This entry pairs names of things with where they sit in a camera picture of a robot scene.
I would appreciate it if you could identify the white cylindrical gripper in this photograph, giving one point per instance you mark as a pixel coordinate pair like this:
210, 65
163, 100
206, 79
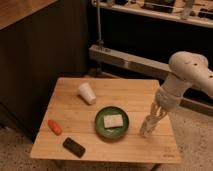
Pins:
168, 97

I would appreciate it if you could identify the small white patterned bottle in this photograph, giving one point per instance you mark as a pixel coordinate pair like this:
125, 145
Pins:
148, 126

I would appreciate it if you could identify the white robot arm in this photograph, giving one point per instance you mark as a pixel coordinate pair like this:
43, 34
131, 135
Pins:
186, 69

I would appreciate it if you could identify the white sponge block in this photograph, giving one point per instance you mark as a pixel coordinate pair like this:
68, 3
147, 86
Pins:
111, 121

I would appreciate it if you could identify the green round plate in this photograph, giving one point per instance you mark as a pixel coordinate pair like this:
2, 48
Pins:
115, 132

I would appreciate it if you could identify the small wooden table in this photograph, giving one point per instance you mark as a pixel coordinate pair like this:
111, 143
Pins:
77, 121

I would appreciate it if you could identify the white paper cup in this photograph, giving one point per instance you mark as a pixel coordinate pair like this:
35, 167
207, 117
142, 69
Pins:
86, 92

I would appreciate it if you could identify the vertical metal pole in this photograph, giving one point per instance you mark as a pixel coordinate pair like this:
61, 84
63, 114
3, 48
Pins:
100, 41

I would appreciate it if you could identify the black rectangular phone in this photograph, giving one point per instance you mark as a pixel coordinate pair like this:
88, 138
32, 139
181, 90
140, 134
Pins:
74, 147

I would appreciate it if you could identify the orange carrot toy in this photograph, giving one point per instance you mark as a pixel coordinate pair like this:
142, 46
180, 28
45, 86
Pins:
55, 128

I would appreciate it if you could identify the dark wooden cabinet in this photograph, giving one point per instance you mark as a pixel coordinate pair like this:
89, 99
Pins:
34, 53

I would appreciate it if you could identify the grey metal shelf frame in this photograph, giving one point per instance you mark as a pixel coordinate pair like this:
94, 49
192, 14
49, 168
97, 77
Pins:
143, 65

